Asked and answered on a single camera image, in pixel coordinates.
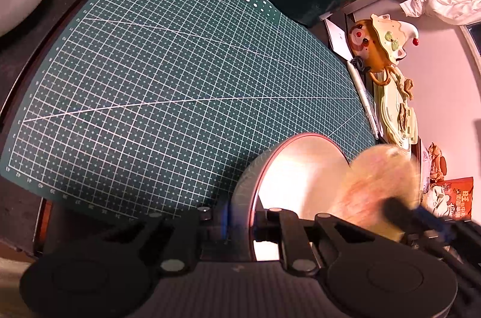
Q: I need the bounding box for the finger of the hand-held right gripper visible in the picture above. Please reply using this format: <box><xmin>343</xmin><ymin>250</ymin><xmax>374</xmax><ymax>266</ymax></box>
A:
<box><xmin>383</xmin><ymin>198</ymin><xmax>452</xmax><ymax>247</ymax></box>
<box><xmin>411</xmin><ymin>207</ymin><xmax>457</xmax><ymax>234</ymax></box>

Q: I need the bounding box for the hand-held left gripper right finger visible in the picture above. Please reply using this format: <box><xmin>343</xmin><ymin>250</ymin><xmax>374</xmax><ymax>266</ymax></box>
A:
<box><xmin>253</xmin><ymin>207</ymin><xmax>380</xmax><ymax>277</ymax></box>

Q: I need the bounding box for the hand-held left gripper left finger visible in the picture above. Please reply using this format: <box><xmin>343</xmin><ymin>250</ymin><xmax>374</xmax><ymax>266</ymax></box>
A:
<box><xmin>101</xmin><ymin>206</ymin><xmax>231</xmax><ymax>274</ymax></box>

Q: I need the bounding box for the pale oval sponge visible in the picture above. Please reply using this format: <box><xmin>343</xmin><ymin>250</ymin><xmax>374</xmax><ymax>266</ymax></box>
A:
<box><xmin>331</xmin><ymin>144</ymin><xmax>421</xmax><ymax>241</ymax></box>

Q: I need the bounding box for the white bowl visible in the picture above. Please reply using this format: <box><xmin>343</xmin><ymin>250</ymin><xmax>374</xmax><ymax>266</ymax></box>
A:
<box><xmin>233</xmin><ymin>133</ymin><xmax>356</xmax><ymax>262</ymax></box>

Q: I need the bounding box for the white crumpled cloth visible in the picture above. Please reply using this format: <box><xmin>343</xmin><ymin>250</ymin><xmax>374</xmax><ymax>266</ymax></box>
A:
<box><xmin>424</xmin><ymin>186</ymin><xmax>452</xmax><ymax>217</ymax></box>

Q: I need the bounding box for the red snack packet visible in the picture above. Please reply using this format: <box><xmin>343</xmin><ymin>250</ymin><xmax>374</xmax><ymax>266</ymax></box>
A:
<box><xmin>438</xmin><ymin>176</ymin><xmax>475</xmax><ymax>221</ymax></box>

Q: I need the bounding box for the small brown figurine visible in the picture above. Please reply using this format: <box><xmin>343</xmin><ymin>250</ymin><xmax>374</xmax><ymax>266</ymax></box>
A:
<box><xmin>428</xmin><ymin>142</ymin><xmax>448</xmax><ymax>187</ymax></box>

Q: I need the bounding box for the white pen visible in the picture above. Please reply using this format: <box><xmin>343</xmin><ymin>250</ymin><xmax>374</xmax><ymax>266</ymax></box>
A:
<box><xmin>348</xmin><ymin>59</ymin><xmax>383</xmax><ymax>139</ymax></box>

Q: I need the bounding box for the green cutting mat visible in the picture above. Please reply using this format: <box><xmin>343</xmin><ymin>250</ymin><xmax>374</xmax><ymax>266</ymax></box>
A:
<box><xmin>0</xmin><ymin>0</ymin><xmax>378</xmax><ymax>225</ymax></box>

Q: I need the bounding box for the orange ceramic clown pot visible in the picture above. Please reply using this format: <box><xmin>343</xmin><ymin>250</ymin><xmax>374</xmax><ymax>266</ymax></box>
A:
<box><xmin>346</xmin><ymin>14</ymin><xmax>421</xmax><ymax>86</ymax></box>

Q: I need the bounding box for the window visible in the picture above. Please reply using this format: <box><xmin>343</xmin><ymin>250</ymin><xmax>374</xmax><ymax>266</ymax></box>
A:
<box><xmin>464</xmin><ymin>21</ymin><xmax>481</xmax><ymax>59</ymax></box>

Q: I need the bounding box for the white paper card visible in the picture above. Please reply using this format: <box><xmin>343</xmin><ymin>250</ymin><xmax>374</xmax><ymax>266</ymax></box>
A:
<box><xmin>324</xmin><ymin>15</ymin><xmax>356</xmax><ymax>61</ymax></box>

